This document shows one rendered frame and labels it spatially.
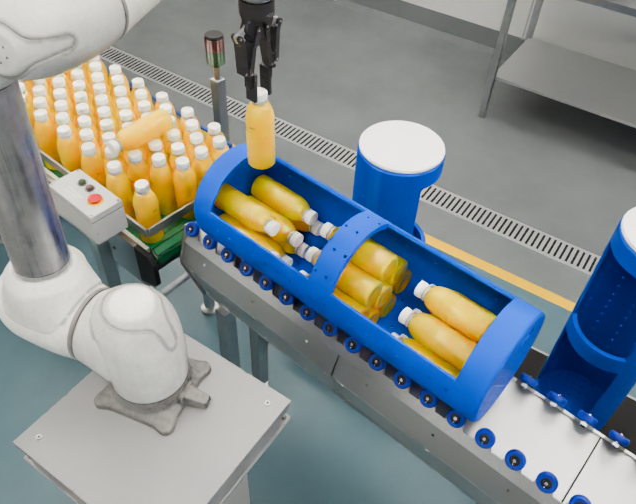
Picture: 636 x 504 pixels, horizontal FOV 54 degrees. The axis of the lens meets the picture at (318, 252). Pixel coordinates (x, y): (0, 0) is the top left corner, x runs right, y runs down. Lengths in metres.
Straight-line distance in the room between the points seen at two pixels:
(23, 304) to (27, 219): 0.19
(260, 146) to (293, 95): 2.69
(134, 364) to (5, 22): 0.62
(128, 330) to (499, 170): 2.94
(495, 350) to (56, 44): 0.94
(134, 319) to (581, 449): 1.03
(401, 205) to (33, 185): 1.24
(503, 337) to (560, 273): 1.99
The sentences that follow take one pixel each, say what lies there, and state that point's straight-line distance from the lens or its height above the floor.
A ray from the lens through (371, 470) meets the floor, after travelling 2.47.
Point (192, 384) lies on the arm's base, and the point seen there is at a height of 1.11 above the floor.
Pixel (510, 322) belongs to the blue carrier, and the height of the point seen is 1.23.
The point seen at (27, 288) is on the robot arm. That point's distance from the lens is 1.24.
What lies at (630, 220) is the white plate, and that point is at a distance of 2.01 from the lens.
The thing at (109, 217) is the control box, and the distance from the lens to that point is 1.77.
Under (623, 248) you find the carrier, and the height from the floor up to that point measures 1.01.
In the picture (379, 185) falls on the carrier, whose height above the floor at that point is 0.96.
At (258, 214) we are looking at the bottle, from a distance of 1.61.
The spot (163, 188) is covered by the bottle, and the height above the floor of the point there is 1.01.
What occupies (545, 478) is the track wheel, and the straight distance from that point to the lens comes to 1.48.
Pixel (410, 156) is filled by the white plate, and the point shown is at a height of 1.04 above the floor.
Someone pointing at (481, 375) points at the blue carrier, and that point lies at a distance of 1.32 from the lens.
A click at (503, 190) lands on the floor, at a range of 3.66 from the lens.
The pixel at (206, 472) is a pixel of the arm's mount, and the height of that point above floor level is 1.08.
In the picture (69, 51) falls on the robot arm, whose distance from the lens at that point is 0.86.
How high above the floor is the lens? 2.23
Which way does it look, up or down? 46 degrees down
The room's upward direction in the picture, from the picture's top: 3 degrees clockwise
